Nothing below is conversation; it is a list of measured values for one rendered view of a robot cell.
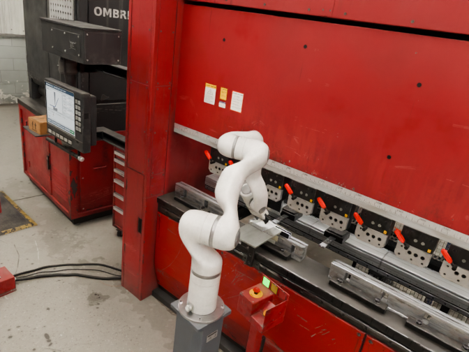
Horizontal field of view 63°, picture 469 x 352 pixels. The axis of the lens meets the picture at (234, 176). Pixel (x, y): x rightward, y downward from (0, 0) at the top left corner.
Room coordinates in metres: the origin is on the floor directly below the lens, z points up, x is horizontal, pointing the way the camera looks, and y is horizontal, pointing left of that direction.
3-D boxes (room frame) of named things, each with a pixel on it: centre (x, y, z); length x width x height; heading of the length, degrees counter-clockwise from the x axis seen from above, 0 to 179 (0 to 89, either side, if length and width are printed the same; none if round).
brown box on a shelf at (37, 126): (3.12, 1.69, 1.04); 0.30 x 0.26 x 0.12; 48
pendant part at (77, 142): (2.27, 1.05, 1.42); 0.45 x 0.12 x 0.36; 53
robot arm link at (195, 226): (1.24, 0.09, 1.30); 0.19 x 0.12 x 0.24; 75
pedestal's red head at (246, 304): (1.61, -0.24, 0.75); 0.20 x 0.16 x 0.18; 43
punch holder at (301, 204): (1.91, -0.40, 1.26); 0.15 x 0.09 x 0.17; 54
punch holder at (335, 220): (1.79, -0.56, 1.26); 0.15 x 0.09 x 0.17; 54
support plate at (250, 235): (1.90, -0.17, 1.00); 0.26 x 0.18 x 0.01; 144
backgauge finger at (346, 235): (1.95, -0.61, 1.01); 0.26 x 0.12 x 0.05; 144
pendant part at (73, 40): (2.37, 1.04, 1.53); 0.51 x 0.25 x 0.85; 53
